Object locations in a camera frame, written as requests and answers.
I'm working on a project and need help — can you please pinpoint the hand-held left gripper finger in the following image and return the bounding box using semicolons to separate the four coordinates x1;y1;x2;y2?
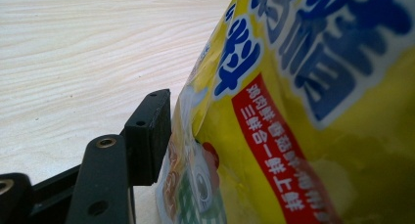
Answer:
121;88;173;187

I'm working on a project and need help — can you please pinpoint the yellow seasoning pouch green cap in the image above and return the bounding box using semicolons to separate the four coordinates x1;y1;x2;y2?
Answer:
154;0;415;224

